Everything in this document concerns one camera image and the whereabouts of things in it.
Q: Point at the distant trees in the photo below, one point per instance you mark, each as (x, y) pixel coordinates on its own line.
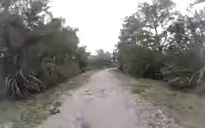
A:
(101, 58)

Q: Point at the grey dirt path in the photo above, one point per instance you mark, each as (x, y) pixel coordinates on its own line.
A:
(101, 100)

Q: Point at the row of trees and bushes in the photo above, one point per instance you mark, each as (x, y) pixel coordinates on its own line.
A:
(163, 50)
(30, 50)

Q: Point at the grass verge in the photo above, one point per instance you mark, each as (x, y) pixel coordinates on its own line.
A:
(176, 100)
(30, 106)

